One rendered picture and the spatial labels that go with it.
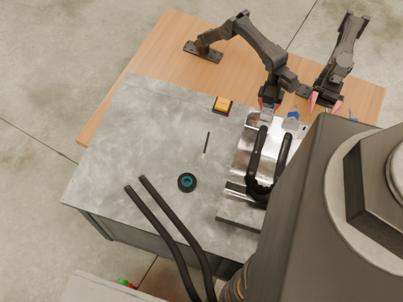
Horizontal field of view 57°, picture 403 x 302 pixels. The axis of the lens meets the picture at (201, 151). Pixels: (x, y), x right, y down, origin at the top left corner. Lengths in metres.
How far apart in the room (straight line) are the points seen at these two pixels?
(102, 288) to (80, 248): 1.59
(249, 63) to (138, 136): 0.67
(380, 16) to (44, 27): 2.77
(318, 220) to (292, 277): 0.04
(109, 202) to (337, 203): 1.34
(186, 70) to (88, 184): 0.72
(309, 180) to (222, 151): 1.34
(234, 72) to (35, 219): 1.51
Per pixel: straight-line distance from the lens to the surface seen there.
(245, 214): 1.47
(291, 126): 1.61
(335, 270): 0.28
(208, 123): 1.69
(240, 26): 1.49
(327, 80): 1.36
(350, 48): 1.49
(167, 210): 1.44
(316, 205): 0.28
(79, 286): 0.83
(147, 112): 1.72
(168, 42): 1.97
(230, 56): 1.92
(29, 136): 2.77
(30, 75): 3.06
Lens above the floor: 2.26
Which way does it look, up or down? 65 degrees down
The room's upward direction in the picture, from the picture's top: 4 degrees clockwise
